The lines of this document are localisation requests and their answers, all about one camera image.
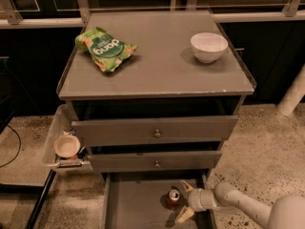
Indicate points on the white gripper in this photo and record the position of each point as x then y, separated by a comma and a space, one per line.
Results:
197, 198

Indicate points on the red coke can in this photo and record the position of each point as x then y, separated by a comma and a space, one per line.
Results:
173, 198

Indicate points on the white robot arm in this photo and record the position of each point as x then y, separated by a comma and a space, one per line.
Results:
262, 171

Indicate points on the grey bottom drawer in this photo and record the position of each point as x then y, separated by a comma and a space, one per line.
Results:
137, 200

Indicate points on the grey drawer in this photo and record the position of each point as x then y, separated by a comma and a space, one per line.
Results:
139, 131
164, 161
137, 200

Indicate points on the grey top drawer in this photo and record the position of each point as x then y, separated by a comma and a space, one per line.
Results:
139, 131

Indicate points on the grey drawer cabinet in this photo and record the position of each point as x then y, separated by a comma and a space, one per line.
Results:
162, 79

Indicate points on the grey middle drawer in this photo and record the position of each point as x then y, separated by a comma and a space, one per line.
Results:
164, 161

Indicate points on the small white bowl in bin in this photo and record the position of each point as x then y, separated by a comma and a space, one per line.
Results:
66, 146

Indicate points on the clear plastic bin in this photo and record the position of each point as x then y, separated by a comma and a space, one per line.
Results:
78, 164

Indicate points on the green chip bag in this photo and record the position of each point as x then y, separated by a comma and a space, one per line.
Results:
107, 52

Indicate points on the metal railing frame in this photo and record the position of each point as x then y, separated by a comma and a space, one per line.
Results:
30, 14

